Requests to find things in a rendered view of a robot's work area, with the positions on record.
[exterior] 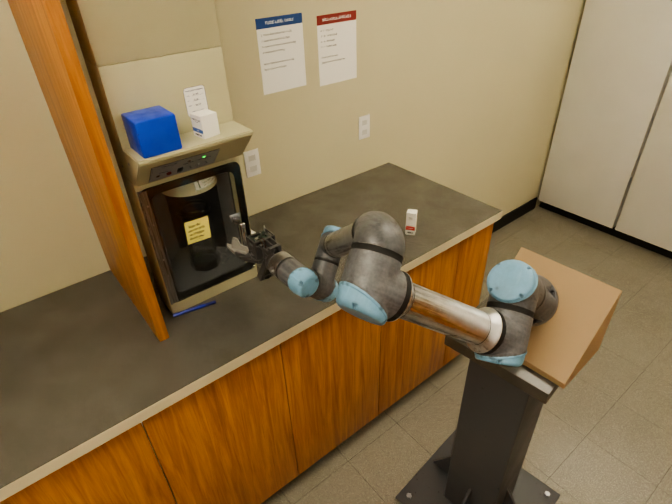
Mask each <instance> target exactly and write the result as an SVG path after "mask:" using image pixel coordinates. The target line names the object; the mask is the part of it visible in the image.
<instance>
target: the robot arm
mask: <svg viewBox="0 0 672 504"><path fill-rule="evenodd" d="M268 232H269V233H271V234H272V235H271V236H270V235H269V234H268ZM246 242H247V246H248V247H250V251H251V253H249V249H248V247H247V246H244V245H242V244H241V243H240V242H239V240H238V239H237V238H235V237H233V238H232V245H231V244H226V245H227V247H228V249H229V250H230V251H231V252H232V253H233V254H235V255H236V257H238V258H239V259H241V260H243V261H246V262H252V263H254V262H255V263H257V264H261V263H262V265H261V267H260V270H259V272H258V274H257V276H258V278H259V280H260V281H262V280H265V279H269V278H270V277H272V276H273V275H274V276H275V277H276V278H278V279H279V280H280V281H281V282H282V283H283V284H285V285H286V286H287V287H288V288H289V289H290V290H291V291H292V292H293V293H295V294H296V295H298V296H300V297H303V298H305V297H311V298H314V299H315V300H318V301H322V302H330V301H332V300H334V299H335V298H336V303H337V305H338V306H339V307H340V308H341V309H342V310H344V311H345V312H347V313H349V314H351V315H353V316H355V317H357V318H359V319H362V320H365V321H367V322H369V323H372V324H375V325H380V326H382V325H384V324H385V323H386V322H393V321H396V320H397V319H402V320H405V321H408V322H411V323H413V324H416V325H419V326H422V327H425V328H427V329H430V330H433V331H436V332H439V333H441V334H444V335H447V336H450V337H453V338H455V339H458V340H461V341H464V342H466V343H467V345H468V347H469V348H470V349H471V350H472V351H474V354H475V358H476V359H478V360H481V361H486V362H490V363H495V364H501V365H506V366H512V367H519V366H521V365H522V364H523V362H524V359H525V355H526V354H527V347H528V342H529V338H530V333H531V329H532V327H534V326H539V325H542V324H544V323H546V322H547V321H549V320H550V319H551V318H552V317H553V316H554V314H555V312H556V310H557V308H558V302H559V299H558V294H557V291H556V289H555V287H554V286H553V284H552V283H551V282H550V281H549V280H548V279H546V278H545V277H543V276H541V275H538V274H537V273H536V271H535V270H534V269H533V268H532V267H531V266H529V265H528V264H526V263H525V262H523V261H520V260H505V261H502V262H500V263H498V264H497V265H495V266H494V267H493V268H492V269H491V271H490V272H489V274H488V277H487V289H488V291H489V297H488V301H487V306H486V307H482V308H480V309H477V308H474V307H472V306H469V305H467V304H464V303H462V302H459V301H457V300H455V299H452V298H450V297H447V296H445V295H442V294H440V293H437V292H435V291H432V290H430V289H427V288H425V287H422V286H420V285H417V284H415V283H413V282H412V279H411V277H410V275H409V274H408V273H406V272H404V271H401V270H400V269H401V266H402V262H403V258H404V254H405V238H404V235H403V232H402V229H401V227H400V226H399V224H398V223H397V221H396V220H395V219H394V218H393V217H391V216H390V215H388V214H387V213H385V212H381V211H369V212H366V213H364V214H362V215H360V216H359V217H357V218H356V220H355V221H354V223H352V224H350V225H348V226H345V227H343V228H340V227H337V226H333V225H331V226H330V225H328V226H326V227H325V228H324V231H323V233H322V234H321V239H320V243H319V246H318V249H317V252H316V255H315V258H314V262H313V265H312V268H311V269H310V268H308V267H306V266H304V265H303V264H301V263H300V262H299V261H297V260H296V259H295V258H294V257H292V256H291V255H290V254H289V253H287V252H285V251H283V250H282V249H281V245H280V244H279V243H278V242H276V240H275V234H273V233H272V232H271V231H269V230H268V229H266V228H265V225H264V230H259V232H256V233H254V234H251V235H249V236H246ZM347 255H348V258H347V261H346V264H345V268H344V271H343V274H342V278H341V281H340V282H339V284H338V283H337V282H336V281H335V280H334V279H335V276H336V273H337V270H338V266H339V263H340V260H341V257H343V256H347Z"/></svg>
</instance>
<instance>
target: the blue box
mask: <svg viewBox="0 0 672 504"><path fill-rule="evenodd" d="M121 117H122V120H123V123H124V124H123V125H124V127H125V130H126V133H127V137H128V140H129V144H130V147H131V148H132V149H133V150H134V151H136V152H137V153H138V154H139V155H140V156H142V157H143V158H144V159H146V158H150V157H153V156H157V155H161V154H164V153H168V152H171V151H175V150H178V149H182V143H181V139H180V135H179V130H178V126H177V122H176V117H175V114H174V113H172V112H170V111H168V110H167V109H165V108H163V107H161V106H160V105H158V106H153V107H149V108H144V109H140V110H135V111H131V112H126V113H122V114H121Z"/></svg>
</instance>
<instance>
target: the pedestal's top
mask: <svg viewBox="0 0 672 504"><path fill-rule="evenodd" d="M488 297H489V296H488ZM488 297H487V298H486V299H485V300H484V301H483V302H481V303H480V304H479V305H478V306H477V307H476V308H477V309H480V308H482V307H485V306H486V305H487V301H488ZM444 344H445V345H447V346H448V347H450V348H452V349H453V350H455V351H457V352H458V353H460V354H462V355H463V356H465V357H467V358H469V359H470V360H472V361H474V362H475V363H477V364H479V365H480V366H482V367H484V368H485V369H487V370H489V371H490V372H492V373H494V374H495V375H497V376H499V377H500V378H502V379H504V380H506V381H507V382H509V383H511V384H512V385H514V386H516V387H517V388H519V389H521V390H522V391H524V392H526V393H527V394H529V395H531V396H532V397H534V398H536V399H537V400H539V401H541V402H542V403H544V404H546V403H547V402H548V400H549V399H550V398H551V396H552V395H553V394H554V392H555V391H556V390H557V389H558V387H559V386H558V385H556V384H555V383H553V382H551V381H550V380H548V379H546V378H545V377H543V376H541V375H540V374H538V373H537V372H535V371H533V370H532V369H530V368H528V367H527V366H525V365H523V364H522V365H521V366H519V367H512V366H506V365H501V364H495V363H490V362H486V361H481V360H478V359H476V358H475V354H474V351H472V350H471V349H470V348H469V347H468V345H467V343H466V342H464V341H461V340H458V339H455V338H453V337H450V336H447V335H445V342H444Z"/></svg>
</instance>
